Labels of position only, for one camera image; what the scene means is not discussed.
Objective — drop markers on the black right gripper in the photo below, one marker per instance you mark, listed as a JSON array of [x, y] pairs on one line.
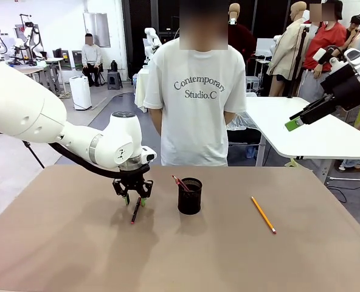
[[345, 88]]

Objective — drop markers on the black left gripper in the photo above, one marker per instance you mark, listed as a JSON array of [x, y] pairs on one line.
[[134, 182]]

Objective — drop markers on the black pen with red ends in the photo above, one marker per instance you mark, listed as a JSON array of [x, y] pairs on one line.
[[135, 213]]

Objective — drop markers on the red pencil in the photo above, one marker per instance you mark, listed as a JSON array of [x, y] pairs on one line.
[[180, 182]]

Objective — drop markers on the yellow pencil with pink eraser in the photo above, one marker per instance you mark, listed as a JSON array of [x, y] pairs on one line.
[[263, 214]]

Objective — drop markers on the person's left forearm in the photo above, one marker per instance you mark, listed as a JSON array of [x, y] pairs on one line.
[[230, 117]]

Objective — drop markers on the person's right forearm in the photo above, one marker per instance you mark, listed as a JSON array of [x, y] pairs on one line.
[[156, 121]]

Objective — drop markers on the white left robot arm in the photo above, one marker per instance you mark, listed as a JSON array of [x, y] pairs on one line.
[[15, 103]]

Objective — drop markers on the black mesh pen holder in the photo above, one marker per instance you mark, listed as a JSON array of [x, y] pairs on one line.
[[189, 200]]

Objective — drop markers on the mannequin in beige coat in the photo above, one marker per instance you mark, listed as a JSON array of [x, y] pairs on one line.
[[288, 48]]

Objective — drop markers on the person in red shirt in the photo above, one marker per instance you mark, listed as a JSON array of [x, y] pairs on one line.
[[326, 42]]

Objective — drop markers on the person in white t-shirt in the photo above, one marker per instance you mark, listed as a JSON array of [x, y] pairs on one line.
[[195, 121]]

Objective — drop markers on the person with black hair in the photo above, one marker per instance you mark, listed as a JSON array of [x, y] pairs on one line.
[[354, 25]]

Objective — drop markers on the table with white cloth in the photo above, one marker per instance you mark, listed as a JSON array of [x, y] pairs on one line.
[[140, 91]]

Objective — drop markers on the black stand leg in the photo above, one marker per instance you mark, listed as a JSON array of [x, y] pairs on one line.
[[35, 156]]

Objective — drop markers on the mannequin in dark red top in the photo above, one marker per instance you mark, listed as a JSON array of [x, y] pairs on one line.
[[240, 36]]

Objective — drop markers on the white air purifier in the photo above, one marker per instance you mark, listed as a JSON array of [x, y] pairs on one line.
[[80, 92]]

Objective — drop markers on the black plastic stool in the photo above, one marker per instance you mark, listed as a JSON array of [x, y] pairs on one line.
[[114, 80]]

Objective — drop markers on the black bottle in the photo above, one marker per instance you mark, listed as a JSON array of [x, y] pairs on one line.
[[114, 65]]

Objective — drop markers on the person in light sweatshirt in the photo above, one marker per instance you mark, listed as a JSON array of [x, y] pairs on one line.
[[92, 56]]

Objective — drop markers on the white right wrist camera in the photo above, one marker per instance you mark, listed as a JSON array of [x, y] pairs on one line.
[[318, 55]]

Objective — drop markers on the silver wall panel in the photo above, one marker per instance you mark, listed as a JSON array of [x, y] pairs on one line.
[[96, 30]]

